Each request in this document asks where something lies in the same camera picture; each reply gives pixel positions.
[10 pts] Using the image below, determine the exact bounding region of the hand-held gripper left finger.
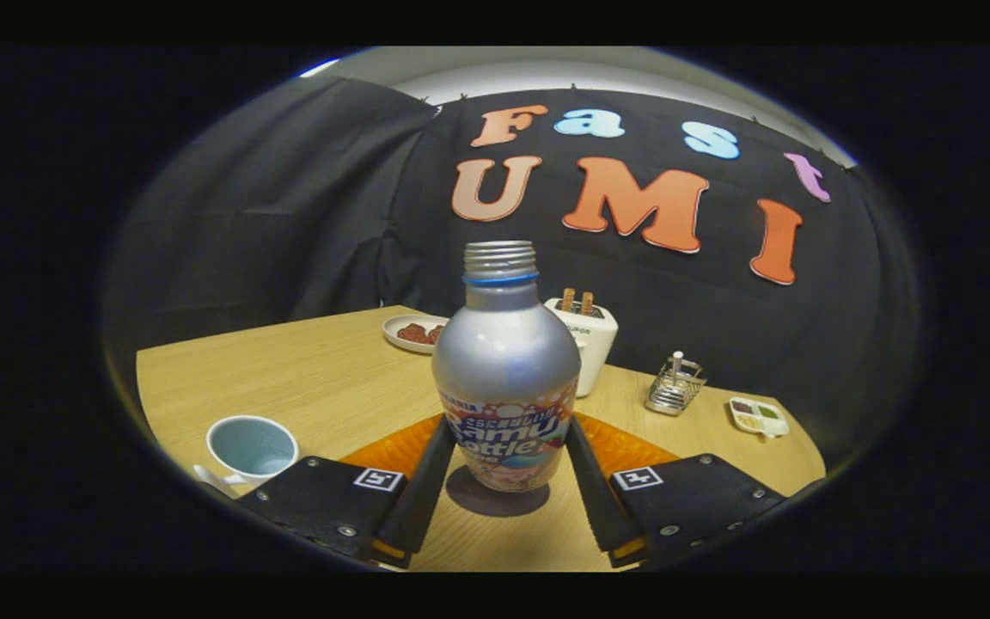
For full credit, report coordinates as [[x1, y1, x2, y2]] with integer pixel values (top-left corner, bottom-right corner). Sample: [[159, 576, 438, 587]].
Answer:
[[241, 414, 459, 570]]

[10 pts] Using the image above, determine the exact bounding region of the silver juice bottle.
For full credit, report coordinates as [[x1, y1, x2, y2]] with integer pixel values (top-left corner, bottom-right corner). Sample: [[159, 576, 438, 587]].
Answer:
[[432, 241, 582, 493]]

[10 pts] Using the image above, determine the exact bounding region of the white divided condiment dish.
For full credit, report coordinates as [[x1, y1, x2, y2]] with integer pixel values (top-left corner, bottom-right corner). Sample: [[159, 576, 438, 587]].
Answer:
[[729, 397, 790, 438]]

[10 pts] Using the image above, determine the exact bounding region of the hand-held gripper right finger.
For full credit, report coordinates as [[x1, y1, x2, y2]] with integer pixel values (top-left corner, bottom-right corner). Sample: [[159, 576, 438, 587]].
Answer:
[[565, 414, 788, 568]]

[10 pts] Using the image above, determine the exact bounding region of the white toaster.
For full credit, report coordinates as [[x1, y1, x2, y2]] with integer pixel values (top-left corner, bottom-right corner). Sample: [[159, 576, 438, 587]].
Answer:
[[544, 297, 619, 398]]

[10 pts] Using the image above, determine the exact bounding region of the dark brown round coaster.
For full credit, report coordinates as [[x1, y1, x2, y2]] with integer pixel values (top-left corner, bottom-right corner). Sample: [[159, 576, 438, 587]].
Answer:
[[446, 464, 551, 518]]

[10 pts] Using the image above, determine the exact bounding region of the white oval plate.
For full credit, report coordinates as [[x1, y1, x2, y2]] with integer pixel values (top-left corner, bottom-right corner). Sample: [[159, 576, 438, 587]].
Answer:
[[382, 314, 450, 355]]

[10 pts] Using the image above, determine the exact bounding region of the wooden table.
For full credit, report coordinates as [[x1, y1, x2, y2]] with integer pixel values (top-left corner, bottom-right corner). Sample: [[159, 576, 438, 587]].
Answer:
[[136, 305, 827, 573]]

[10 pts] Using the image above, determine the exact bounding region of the white cup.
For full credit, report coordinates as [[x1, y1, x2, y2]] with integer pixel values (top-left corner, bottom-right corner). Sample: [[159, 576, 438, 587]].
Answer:
[[194, 415, 300, 499]]

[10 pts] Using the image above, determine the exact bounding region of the metal wire basket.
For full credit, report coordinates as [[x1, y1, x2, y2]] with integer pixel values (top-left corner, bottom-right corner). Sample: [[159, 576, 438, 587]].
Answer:
[[645, 359, 707, 417]]

